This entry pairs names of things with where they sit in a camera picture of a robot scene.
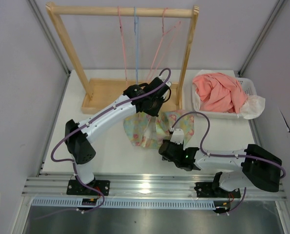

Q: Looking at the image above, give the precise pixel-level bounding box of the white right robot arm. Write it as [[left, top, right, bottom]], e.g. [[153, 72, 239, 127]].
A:
[[158, 129, 284, 197]]

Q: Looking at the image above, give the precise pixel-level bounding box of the floral pastel skirt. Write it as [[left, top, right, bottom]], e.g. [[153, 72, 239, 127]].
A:
[[123, 110, 194, 149]]

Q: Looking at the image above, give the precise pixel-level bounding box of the aluminium mounting rail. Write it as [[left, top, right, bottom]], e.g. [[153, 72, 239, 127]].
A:
[[22, 172, 288, 201]]

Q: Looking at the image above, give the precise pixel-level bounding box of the wooden hanger rack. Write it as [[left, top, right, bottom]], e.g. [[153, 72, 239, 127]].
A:
[[46, 2, 199, 114]]

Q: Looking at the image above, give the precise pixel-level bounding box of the white slotted cable duct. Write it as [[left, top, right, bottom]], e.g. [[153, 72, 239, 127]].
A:
[[31, 197, 221, 210]]

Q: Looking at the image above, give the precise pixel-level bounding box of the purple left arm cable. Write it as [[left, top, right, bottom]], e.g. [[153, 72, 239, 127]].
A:
[[32, 67, 172, 220]]

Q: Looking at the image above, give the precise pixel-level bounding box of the blue wire hanger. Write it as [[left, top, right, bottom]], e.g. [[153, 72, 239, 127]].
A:
[[134, 7, 139, 84]]

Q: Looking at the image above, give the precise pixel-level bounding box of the coral pink garment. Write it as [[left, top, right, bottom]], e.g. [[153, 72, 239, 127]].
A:
[[193, 73, 248, 114]]

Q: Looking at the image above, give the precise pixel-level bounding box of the white sheer garment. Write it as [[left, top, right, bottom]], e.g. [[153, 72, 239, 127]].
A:
[[239, 95, 266, 120]]

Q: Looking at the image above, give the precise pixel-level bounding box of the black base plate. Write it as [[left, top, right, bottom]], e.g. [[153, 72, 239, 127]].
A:
[[194, 182, 241, 198], [66, 179, 111, 195]]

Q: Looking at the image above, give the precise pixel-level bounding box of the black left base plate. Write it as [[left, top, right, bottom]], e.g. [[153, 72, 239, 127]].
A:
[[66, 179, 111, 195]]

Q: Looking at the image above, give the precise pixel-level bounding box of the right pink wire hanger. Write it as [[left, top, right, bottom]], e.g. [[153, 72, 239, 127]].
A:
[[146, 8, 181, 81]]

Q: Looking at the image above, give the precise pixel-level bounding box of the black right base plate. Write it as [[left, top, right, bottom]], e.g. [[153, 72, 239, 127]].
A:
[[194, 182, 241, 198]]

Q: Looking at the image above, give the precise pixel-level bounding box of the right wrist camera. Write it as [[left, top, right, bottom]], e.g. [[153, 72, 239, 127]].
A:
[[170, 128, 185, 145]]

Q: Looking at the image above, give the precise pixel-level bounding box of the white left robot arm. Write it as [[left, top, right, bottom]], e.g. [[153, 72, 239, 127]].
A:
[[65, 77, 172, 195]]

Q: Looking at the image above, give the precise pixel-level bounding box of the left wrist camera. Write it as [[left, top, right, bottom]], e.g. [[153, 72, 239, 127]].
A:
[[158, 76, 172, 87]]

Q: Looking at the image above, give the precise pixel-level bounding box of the pink wire hanger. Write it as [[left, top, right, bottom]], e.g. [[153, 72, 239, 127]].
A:
[[117, 6, 128, 83], [146, 8, 181, 81]]

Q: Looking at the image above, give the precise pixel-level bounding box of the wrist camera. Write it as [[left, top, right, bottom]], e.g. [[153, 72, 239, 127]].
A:
[[158, 76, 172, 87], [170, 128, 185, 145]]

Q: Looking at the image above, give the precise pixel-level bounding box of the left pink wire hanger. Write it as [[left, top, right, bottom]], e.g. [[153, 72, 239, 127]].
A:
[[117, 6, 128, 83]]

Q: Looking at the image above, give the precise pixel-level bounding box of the white plastic laundry basket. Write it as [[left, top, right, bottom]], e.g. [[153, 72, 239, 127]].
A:
[[192, 78, 257, 119]]

